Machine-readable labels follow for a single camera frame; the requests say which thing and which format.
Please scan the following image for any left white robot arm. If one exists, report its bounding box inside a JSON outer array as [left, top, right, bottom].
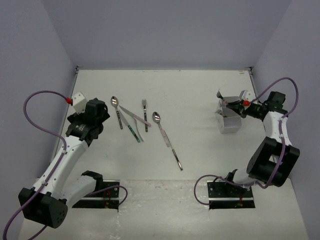
[[18, 98, 110, 229]]

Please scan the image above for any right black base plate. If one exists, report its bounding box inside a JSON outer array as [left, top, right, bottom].
[[207, 180, 256, 210]]

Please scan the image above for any knife with pink handle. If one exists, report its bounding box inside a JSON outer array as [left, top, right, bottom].
[[119, 105, 151, 127]]

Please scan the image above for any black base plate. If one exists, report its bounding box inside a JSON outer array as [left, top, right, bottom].
[[72, 180, 120, 210], [207, 180, 256, 210]]

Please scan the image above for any spoon with dark handle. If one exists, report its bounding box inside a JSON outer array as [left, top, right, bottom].
[[110, 96, 123, 130]]

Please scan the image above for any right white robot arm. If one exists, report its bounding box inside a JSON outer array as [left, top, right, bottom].
[[217, 90, 300, 197]]

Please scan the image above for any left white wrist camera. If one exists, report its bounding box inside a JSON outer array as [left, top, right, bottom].
[[71, 91, 88, 114]]

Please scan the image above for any spoon with pink handle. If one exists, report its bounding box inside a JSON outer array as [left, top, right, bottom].
[[152, 111, 171, 148]]

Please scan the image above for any white divided utensil container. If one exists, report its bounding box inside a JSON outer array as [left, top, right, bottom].
[[215, 99, 242, 134]]

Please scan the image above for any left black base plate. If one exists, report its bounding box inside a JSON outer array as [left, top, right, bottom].
[[72, 180, 120, 210]]

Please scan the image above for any fork with pink handle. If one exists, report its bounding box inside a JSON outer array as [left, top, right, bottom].
[[216, 89, 228, 107]]

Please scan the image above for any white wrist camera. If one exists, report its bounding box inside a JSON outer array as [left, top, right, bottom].
[[71, 91, 88, 114], [239, 90, 255, 102]]

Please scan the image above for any knife with teal handle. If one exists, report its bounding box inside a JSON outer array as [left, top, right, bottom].
[[119, 111, 141, 143]]

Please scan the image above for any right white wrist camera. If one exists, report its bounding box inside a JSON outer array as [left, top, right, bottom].
[[239, 90, 255, 102]]

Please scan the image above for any knife with dark handle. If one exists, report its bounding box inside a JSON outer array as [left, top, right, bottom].
[[171, 147, 183, 171]]

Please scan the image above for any fork with dark handle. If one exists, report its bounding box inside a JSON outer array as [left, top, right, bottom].
[[141, 99, 148, 133]]

